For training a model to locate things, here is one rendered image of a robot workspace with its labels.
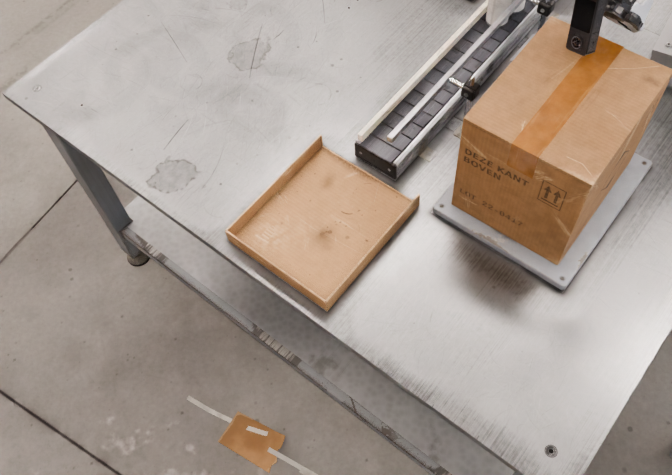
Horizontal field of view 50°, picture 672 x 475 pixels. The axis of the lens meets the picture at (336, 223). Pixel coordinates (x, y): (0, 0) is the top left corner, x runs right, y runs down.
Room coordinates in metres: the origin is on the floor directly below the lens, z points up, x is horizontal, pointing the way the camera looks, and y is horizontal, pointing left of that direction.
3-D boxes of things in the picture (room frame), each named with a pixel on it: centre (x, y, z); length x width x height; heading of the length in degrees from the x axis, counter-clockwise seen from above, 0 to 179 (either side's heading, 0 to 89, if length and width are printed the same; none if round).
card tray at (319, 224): (0.77, 0.02, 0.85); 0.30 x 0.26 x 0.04; 136
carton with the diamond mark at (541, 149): (0.79, -0.42, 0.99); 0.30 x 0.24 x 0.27; 136
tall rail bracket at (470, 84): (0.98, -0.29, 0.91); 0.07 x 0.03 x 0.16; 46
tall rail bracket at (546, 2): (1.20, -0.50, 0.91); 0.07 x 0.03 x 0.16; 46
